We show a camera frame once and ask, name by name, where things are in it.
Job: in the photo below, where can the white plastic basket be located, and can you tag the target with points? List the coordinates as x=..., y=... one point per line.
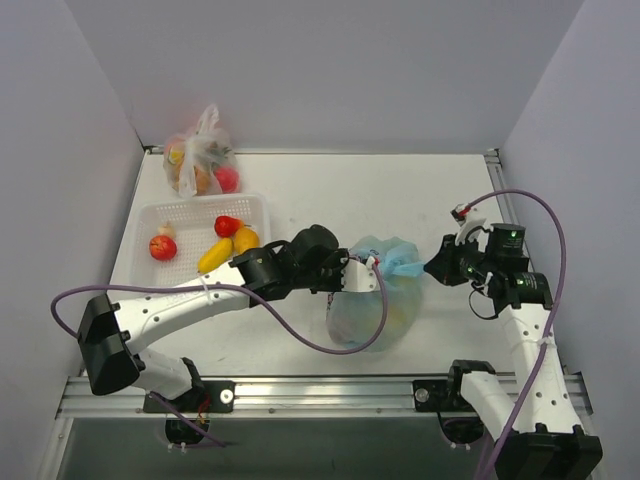
x=193, y=224

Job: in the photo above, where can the red apple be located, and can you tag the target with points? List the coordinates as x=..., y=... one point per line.
x=162, y=248

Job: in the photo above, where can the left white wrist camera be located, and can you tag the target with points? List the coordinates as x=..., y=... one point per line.
x=358, y=276

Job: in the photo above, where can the clear bag of fruits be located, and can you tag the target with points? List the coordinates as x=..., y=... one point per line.
x=202, y=161

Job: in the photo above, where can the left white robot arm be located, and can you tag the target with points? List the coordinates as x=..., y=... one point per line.
x=115, y=338

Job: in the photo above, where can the yellow banana bunch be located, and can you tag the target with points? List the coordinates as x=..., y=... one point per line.
x=216, y=256

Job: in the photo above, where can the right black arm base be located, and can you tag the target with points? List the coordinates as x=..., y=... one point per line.
x=434, y=396

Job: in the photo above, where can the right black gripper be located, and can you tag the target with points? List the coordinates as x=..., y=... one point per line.
x=447, y=258

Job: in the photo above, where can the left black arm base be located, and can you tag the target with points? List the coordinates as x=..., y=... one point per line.
x=216, y=396

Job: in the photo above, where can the light blue plastic bag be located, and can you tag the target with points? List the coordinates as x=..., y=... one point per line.
x=353, y=318

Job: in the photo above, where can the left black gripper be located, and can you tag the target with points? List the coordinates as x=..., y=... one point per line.
x=338, y=270

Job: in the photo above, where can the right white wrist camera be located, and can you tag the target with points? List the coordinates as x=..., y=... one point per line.
x=471, y=224

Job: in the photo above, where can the orange lemon fruit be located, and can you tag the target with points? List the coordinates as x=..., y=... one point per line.
x=245, y=239

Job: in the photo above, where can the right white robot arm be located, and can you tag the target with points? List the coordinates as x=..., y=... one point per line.
x=538, y=435

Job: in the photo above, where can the aluminium front rail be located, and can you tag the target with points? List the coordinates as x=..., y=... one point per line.
x=264, y=397

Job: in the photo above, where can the small onion garlic toy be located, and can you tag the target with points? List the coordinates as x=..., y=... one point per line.
x=167, y=230

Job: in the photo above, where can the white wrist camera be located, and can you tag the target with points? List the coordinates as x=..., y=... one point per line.
x=358, y=276
x=471, y=224

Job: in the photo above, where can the red pear fruit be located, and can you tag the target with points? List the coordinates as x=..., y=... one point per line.
x=226, y=226

